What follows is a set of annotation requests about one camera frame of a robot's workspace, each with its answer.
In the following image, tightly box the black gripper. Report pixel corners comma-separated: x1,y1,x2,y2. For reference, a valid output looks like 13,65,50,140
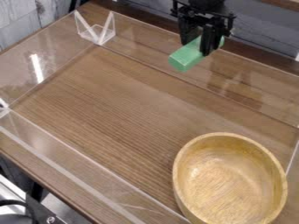
171,0,237,56

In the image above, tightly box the clear acrylic enclosure wall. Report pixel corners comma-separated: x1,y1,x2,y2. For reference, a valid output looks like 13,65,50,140
0,9,299,224

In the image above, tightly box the green rectangular block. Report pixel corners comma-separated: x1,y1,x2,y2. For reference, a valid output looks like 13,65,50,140
167,34,228,74

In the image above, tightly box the brown wooden bowl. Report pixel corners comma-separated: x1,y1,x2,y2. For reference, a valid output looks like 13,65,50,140
173,132,288,224

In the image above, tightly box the black cable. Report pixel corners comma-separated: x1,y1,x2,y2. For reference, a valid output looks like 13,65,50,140
0,197,41,224

